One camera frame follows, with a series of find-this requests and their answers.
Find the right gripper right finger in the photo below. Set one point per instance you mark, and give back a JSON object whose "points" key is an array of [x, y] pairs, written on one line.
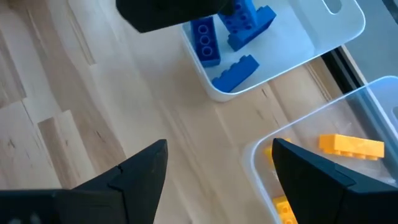
{"points": [[314, 193]]}

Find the clear plastic bin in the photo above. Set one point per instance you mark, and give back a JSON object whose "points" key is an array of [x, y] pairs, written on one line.
{"points": [[342, 118]]}

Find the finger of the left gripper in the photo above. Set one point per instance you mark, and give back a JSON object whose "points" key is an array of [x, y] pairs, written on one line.
{"points": [[168, 12]]}

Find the white plastic bin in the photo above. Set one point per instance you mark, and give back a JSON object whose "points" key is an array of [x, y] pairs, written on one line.
{"points": [[289, 46]]}

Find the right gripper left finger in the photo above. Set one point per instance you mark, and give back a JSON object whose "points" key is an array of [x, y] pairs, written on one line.
{"points": [[130, 199]]}

